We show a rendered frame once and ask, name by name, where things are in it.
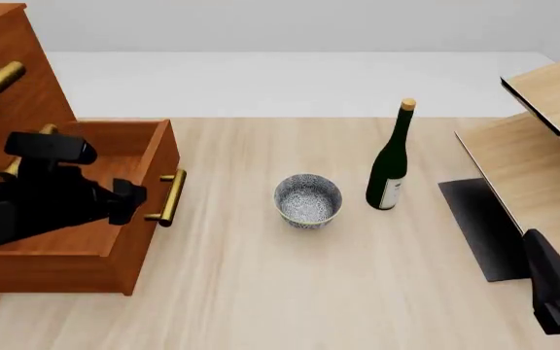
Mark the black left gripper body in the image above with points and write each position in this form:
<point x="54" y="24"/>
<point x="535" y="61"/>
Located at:
<point x="90" y="202"/>

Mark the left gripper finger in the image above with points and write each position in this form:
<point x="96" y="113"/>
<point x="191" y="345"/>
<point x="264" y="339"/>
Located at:
<point x="131" y="193"/>
<point x="122" y="216"/>

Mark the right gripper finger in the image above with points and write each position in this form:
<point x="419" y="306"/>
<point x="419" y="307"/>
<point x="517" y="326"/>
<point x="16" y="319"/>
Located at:
<point x="549" y="270"/>

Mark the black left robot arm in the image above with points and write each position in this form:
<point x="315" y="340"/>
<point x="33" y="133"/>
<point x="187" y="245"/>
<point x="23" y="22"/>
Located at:
<point x="8" y="215"/>

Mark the dark green wine bottle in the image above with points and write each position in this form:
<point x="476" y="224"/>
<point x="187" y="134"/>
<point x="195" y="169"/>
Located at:
<point x="389" y="171"/>

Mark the pale wood shelf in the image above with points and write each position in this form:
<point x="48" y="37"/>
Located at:
<point x="518" y="156"/>

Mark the blue patterned bowl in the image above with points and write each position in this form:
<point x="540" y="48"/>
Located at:
<point x="308" y="201"/>

